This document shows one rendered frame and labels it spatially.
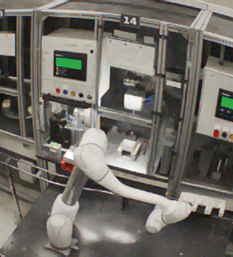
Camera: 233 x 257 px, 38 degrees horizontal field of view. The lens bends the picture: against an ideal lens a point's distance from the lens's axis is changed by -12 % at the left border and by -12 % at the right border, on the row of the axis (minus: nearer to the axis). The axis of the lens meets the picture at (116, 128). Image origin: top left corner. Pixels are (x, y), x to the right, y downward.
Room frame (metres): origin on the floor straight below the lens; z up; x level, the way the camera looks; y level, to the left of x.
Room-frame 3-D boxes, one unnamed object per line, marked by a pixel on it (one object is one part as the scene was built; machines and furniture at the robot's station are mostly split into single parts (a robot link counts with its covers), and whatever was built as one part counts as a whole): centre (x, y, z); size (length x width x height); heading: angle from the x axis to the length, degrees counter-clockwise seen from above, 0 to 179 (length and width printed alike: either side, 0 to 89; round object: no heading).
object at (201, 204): (1.70, -0.63, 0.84); 0.36 x 0.14 x 0.10; 71
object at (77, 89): (2.28, 0.31, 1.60); 0.42 x 0.29 x 0.46; 71
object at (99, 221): (1.47, -0.09, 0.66); 1.50 x 1.06 x 0.04; 71
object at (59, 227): (1.42, 0.33, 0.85); 0.18 x 0.16 x 0.22; 177
